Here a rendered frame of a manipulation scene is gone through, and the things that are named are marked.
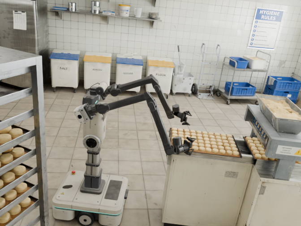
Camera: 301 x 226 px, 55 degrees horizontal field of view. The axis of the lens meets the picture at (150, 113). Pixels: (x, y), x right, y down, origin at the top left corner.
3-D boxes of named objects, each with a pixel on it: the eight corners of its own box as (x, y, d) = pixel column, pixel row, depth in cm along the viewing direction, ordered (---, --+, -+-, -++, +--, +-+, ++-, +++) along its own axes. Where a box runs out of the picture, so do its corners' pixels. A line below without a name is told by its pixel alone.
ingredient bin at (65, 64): (50, 93, 576) (49, 54, 547) (55, 83, 634) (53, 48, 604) (78, 94, 586) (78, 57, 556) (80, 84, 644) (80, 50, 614)
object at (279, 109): (283, 105, 265) (285, 98, 262) (309, 130, 215) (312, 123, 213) (254, 101, 265) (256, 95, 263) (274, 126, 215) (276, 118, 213)
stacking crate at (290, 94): (287, 93, 673) (289, 85, 665) (296, 99, 637) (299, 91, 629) (263, 92, 665) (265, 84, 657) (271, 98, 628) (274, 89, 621)
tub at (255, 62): (253, 64, 650) (255, 55, 642) (265, 69, 611) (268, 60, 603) (239, 63, 640) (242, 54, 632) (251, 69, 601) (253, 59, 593)
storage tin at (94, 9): (100, 13, 585) (100, 1, 576) (99, 14, 569) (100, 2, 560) (91, 12, 583) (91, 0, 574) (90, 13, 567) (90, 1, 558)
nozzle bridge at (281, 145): (272, 139, 289) (281, 107, 276) (302, 182, 222) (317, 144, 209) (239, 135, 289) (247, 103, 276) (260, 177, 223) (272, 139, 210)
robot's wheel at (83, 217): (95, 216, 262) (96, 211, 267) (78, 211, 261) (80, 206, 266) (91, 228, 268) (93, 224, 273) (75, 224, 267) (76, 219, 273)
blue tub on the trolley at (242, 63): (239, 64, 635) (241, 57, 629) (248, 69, 599) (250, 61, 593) (226, 63, 630) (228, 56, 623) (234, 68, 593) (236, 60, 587)
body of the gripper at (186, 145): (191, 142, 220) (185, 145, 215) (189, 154, 224) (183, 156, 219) (185, 139, 225) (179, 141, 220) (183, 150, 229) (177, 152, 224)
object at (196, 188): (226, 213, 305) (246, 139, 270) (233, 238, 273) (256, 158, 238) (161, 205, 306) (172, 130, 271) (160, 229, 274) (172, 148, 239)
